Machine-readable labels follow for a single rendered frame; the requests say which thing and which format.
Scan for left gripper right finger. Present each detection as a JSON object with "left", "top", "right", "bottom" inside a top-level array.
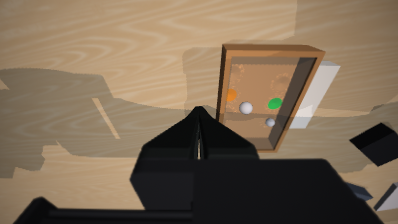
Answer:
[{"left": 199, "top": 106, "right": 260, "bottom": 159}]

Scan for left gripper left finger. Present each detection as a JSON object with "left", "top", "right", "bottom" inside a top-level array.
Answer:
[{"left": 137, "top": 106, "right": 199, "bottom": 160}]

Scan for white rectangular block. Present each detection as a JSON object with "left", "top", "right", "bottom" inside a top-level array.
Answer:
[{"left": 289, "top": 61, "right": 341, "bottom": 128}]

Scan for grey flat square block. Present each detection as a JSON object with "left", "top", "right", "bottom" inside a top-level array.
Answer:
[{"left": 345, "top": 182, "right": 372, "bottom": 201}]

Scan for wooden ball-in-hole puzzle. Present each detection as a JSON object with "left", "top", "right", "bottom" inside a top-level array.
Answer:
[{"left": 216, "top": 44, "right": 326, "bottom": 153}]

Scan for white flat rectangular card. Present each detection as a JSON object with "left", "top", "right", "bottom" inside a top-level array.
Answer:
[{"left": 373, "top": 182, "right": 398, "bottom": 211}]

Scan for black rectangular block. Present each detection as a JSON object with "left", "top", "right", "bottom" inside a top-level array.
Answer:
[{"left": 349, "top": 123, "right": 398, "bottom": 167}]

